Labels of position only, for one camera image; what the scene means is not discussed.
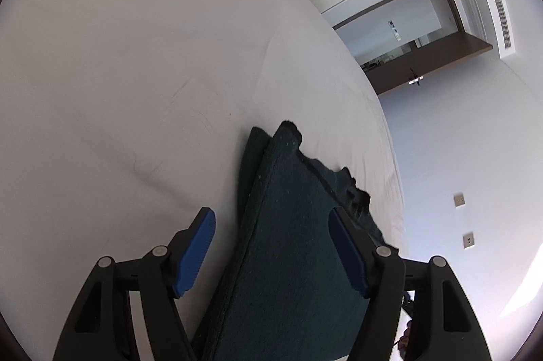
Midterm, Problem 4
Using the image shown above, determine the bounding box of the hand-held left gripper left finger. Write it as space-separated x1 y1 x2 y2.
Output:
53 207 217 361

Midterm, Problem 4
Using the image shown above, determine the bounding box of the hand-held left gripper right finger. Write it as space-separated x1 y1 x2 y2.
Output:
329 207 493 361

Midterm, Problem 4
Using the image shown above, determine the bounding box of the dark green sweater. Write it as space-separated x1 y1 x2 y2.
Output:
191 120 401 361

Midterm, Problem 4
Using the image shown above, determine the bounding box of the bed with white sheet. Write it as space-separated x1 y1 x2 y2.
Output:
0 0 407 361

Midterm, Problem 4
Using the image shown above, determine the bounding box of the brown door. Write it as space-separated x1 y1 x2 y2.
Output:
366 34 494 96

